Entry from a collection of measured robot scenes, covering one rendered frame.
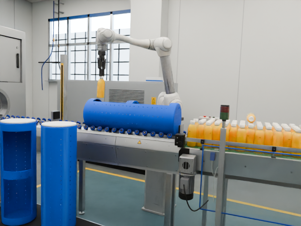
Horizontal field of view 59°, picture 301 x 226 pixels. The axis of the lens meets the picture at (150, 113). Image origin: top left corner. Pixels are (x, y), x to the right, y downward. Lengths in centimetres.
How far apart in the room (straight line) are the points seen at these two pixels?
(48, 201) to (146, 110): 108
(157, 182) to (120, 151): 70
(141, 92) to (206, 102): 144
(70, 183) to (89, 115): 62
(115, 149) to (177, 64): 307
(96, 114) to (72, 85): 246
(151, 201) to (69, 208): 101
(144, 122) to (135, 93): 187
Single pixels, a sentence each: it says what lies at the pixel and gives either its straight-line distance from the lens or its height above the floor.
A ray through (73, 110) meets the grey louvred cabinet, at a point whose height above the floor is 91.
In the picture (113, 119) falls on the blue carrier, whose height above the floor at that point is 107.
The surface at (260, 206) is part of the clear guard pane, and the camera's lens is 214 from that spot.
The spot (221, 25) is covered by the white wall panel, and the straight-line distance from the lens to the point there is 507.
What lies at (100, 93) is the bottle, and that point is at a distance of 257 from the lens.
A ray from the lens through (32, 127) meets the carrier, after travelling 250.
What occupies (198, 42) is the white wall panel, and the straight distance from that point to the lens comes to 512.
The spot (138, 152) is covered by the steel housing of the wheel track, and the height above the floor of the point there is 79.
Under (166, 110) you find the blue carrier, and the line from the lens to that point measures 223.
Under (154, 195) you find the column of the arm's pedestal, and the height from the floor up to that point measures 19.
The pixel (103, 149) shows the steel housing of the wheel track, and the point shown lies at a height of 78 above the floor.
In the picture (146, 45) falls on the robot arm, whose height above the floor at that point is 178.
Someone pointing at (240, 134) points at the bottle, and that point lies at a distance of 211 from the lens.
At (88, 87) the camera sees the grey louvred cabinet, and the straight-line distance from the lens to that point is 465.
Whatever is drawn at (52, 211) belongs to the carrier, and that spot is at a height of 34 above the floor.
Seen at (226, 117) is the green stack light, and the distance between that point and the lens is 188.
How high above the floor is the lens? 136
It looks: 5 degrees down
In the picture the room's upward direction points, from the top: 2 degrees clockwise
